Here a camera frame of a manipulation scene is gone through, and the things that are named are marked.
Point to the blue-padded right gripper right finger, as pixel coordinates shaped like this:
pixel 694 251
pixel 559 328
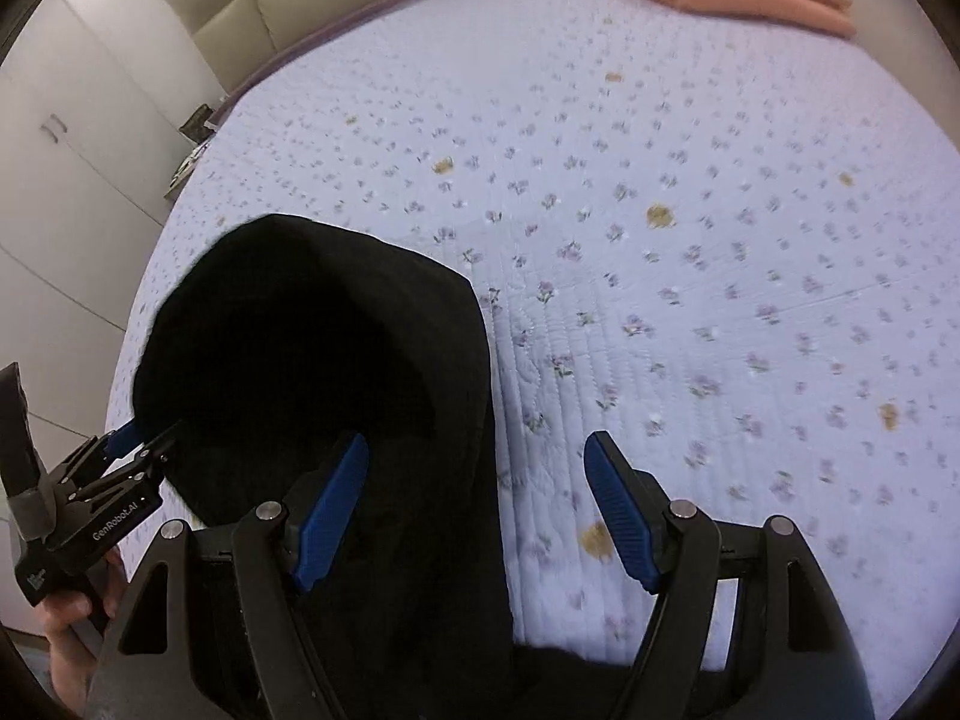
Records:
pixel 745 623

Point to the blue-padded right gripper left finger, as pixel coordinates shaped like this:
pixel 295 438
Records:
pixel 211 626

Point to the black hooded jacket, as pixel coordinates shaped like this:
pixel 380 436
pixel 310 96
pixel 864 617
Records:
pixel 287 341

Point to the person's left hand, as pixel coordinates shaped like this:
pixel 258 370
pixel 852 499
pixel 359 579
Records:
pixel 72 664

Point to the white wardrobe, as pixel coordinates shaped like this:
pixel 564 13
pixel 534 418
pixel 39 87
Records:
pixel 87 153

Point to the bedside table with items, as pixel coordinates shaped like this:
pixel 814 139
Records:
pixel 198 130

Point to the white floral bed quilt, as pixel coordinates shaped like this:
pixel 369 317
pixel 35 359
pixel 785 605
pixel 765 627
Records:
pixel 733 246

